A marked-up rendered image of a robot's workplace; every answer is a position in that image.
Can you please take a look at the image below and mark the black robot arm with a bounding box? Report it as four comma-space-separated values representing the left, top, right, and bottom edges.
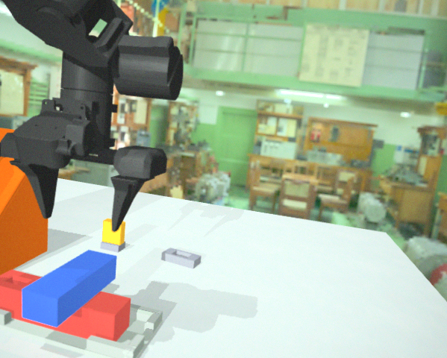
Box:
2, 0, 184, 169

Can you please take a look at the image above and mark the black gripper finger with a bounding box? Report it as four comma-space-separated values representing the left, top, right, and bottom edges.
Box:
9, 160, 59, 219
110, 175, 154, 232

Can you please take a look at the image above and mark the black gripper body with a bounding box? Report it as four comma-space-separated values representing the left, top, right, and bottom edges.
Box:
1, 89, 167, 179

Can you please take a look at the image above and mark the blue rectangular block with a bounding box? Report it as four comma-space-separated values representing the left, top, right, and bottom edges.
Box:
22, 250, 117, 327

